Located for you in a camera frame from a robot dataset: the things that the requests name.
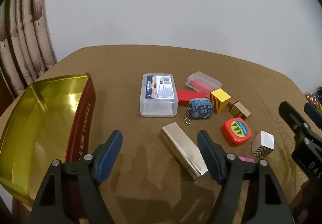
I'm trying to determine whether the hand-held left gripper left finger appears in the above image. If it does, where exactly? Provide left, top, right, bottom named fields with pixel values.
left=30, top=130, right=123, bottom=224

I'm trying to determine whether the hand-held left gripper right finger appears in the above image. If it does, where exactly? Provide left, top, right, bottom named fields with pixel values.
left=197, top=130, right=295, bottom=224

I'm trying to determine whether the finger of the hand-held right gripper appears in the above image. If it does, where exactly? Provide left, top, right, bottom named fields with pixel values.
left=279, top=101, right=322, bottom=182
left=304, top=103, right=322, bottom=130

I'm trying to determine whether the silver rectangular box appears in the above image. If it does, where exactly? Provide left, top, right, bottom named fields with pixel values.
left=159, top=122, right=209, bottom=180

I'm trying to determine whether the red tape measure green label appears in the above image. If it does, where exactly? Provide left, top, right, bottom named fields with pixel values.
left=221, top=118, right=252, bottom=148

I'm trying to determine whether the white chevron block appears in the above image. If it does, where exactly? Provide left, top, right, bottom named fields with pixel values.
left=252, top=130, right=275, bottom=158

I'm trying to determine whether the blue patterned keychain pouch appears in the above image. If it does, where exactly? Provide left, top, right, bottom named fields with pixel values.
left=184, top=98, right=214, bottom=125

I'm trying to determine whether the gold and brown block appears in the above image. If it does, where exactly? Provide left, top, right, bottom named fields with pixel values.
left=228, top=98, right=251, bottom=120

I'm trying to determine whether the yellow striped wooden block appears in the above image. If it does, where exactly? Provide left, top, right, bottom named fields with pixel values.
left=210, top=88, right=231, bottom=114

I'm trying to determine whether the clear plastic box with label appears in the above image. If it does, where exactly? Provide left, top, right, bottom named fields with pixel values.
left=139, top=73, right=179, bottom=117

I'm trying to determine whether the red and gold tin box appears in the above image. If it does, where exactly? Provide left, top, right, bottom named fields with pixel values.
left=0, top=73, right=96, bottom=207

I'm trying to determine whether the dark dotted cloth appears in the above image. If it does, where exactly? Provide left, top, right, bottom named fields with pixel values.
left=304, top=87, right=322, bottom=114

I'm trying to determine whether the red wooden block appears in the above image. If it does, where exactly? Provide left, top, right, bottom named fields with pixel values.
left=176, top=90, right=207, bottom=108

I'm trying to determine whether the small clear plastic case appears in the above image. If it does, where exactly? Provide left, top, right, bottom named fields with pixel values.
left=186, top=71, right=222, bottom=97

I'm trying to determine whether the brown tablecloth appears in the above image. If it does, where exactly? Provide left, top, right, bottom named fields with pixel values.
left=0, top=44, right=322, bottom=224

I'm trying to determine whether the beige patterned curtain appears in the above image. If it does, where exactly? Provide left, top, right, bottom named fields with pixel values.
left=0, top=0, right=58, bottom=99

